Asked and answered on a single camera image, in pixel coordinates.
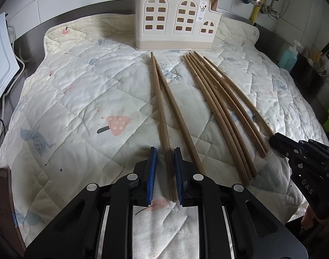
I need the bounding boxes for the teal soap pump bottle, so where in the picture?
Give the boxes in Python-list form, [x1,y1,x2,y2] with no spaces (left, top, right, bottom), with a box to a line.
[278,40,303,72]

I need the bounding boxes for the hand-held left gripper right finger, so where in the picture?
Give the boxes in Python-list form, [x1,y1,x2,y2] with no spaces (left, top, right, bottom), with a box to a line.
[173,147,309,259]

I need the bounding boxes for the black utensil container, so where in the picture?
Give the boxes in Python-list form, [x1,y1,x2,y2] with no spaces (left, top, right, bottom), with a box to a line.
[290,47,328,98]

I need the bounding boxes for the yellow gas hose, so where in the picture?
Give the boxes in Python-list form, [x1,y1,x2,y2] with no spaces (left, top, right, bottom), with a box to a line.
[250,0,271,25]

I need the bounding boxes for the bundle of wooden chopsticks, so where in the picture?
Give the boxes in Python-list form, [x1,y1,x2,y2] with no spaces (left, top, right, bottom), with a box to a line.
[183,51,276,186]

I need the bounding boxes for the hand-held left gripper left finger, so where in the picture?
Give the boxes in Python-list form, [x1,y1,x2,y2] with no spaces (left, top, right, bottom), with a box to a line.
[24,147,158,259]

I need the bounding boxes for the brown wooden board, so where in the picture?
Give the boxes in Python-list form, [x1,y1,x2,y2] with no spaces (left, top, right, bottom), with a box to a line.
[0,167,27,257]

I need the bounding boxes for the cream house-shaped utensil holder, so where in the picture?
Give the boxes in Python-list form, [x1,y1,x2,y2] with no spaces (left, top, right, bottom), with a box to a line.
[134,0,223,51]

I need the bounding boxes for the single brown wooden chopstick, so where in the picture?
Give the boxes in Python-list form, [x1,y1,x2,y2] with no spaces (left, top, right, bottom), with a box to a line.
[150,52,178,202]
[154,59,206,175]

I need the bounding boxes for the person's right hand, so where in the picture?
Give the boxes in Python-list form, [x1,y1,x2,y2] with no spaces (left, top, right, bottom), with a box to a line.
[302,206,319,230]

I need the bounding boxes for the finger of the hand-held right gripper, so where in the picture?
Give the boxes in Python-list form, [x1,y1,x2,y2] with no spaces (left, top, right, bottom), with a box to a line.
[269,133,302,158]

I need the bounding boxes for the white quilted printed mat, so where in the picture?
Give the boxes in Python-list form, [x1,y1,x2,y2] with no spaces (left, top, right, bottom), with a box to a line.
[0,13,329,259]

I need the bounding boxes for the white cable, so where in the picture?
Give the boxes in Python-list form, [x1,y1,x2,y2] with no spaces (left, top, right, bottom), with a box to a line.
[3,25,25,98]

